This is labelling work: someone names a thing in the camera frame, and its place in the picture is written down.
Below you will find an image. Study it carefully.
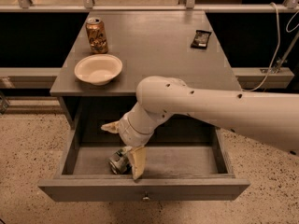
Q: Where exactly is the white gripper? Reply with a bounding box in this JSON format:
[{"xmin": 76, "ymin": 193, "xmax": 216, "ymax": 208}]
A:
[{"xmin": 101, "ymin": 113, "xmax": 152, "ymax": 180}]

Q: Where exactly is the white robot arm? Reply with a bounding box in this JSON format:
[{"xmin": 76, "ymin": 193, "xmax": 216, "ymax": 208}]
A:
[{"xmin": 101, "ymin": 76, "xmax": 299, "ymax": 180}]

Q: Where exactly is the small metal drawer knob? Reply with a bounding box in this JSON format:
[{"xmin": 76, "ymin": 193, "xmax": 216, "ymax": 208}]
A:
[{"xmin": 142, "ymin": 193, "xmax": 150, "ymax": 202}]

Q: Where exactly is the grey open top drawer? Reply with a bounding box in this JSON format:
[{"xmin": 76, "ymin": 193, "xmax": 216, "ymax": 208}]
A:
[{"xmin": 37, "ymin": 96, "xmax": 251, "ymax": 203}]

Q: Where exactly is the orange soda can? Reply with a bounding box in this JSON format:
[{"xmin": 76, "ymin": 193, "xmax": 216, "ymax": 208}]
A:
[{"xmin": 86, "ymin": 17, "xmax": 108, "ymax": 54}]

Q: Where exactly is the grey wooden cabinet counter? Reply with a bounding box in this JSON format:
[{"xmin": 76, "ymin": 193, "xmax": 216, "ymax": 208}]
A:
[{"xmin": 50, "ymin": 9, "xmax": 244, "ymax": 130}]

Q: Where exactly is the white paper bowl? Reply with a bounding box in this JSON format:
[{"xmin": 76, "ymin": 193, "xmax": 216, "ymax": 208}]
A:
[{"xmin": 74, "ymin": 54, "xmax": 122, "ymax": 85}]

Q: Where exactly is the black snack bar packet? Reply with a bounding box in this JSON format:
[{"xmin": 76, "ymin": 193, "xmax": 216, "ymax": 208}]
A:
[{"xmin": 191, "ymin": 30, "xmax": 211, "ymax": 49}]

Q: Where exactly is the white cable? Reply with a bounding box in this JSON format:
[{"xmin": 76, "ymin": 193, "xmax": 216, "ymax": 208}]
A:
[{"xmin": 242, "ymin": 2, "xmax": 299, "ymax": 93}]

